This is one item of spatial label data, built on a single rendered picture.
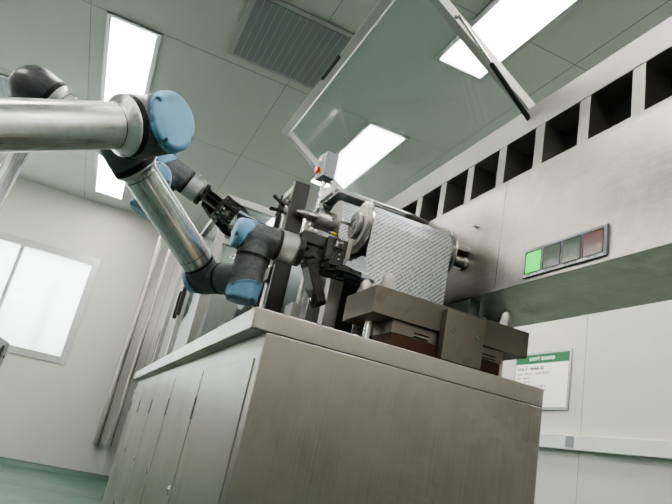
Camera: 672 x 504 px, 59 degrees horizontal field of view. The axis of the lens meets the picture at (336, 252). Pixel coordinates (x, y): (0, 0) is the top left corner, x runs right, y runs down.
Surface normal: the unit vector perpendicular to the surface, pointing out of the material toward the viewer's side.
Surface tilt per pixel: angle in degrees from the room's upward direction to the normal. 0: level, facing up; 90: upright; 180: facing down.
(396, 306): 90
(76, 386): 90
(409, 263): 90
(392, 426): 90
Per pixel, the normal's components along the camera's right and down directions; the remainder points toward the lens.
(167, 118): 0.88, -0.05
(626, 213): -0.90, -0.30
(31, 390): 0.39, -0.22
